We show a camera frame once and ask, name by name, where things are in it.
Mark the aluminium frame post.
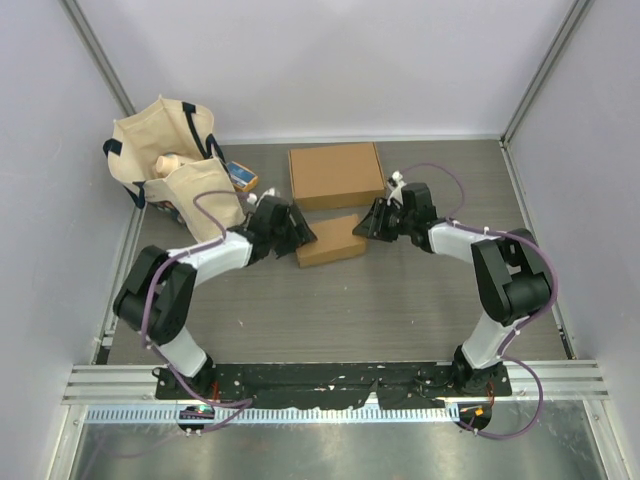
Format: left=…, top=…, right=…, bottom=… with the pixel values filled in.
left=500, top=0, right=594, bottom=148
left=59, top=0, right=136, bottom=116

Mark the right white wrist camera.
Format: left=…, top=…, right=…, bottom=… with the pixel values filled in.
left=386, top=170, right=406, bottom=206

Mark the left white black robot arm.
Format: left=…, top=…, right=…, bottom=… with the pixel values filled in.
left=112, top=194, right=317, bottom=399

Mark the small blue orange box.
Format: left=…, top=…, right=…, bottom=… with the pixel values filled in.
left=226, top=161, right=259, bottom=192

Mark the left aluminium frame post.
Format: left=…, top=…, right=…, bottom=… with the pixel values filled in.
left=59, top=0, right=136, bottom=116

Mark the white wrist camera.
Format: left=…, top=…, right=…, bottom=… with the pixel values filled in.
left=246, top=187, right=281, bottom=205
left=386, top=170, right=406, bottom=206

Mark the large brown cardboard box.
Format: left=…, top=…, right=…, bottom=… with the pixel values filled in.
left=288, top=142, right=386, bottom=211

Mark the right aluminium frame post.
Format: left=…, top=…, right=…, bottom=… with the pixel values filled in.
left=500, top=0, right=594, bottom=148

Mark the beige canvas tote bag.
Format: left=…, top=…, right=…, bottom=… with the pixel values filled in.
left=103, top=96, right=244, bottom=242

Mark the slotted cable duct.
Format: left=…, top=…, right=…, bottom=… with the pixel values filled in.
left=85, top=404, right=459, bottom=425

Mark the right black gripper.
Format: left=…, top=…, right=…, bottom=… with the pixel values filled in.
left=351, top=196, right=413, bottom=242

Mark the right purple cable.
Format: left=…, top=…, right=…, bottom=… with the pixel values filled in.
left=399, top=162, right=560, bottom=441

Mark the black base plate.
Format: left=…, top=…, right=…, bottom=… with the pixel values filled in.
left=185, top=361, right=512, bottom=410

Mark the cream bottle in bag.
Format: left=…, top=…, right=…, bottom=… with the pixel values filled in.
left=153, top=153, right=198, bottom=179

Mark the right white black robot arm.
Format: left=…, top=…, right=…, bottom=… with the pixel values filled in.
left=353, top=180, right=558, bottom=395

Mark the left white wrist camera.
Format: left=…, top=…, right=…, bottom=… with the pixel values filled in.
left=246, top=187, right=281, bottom=205

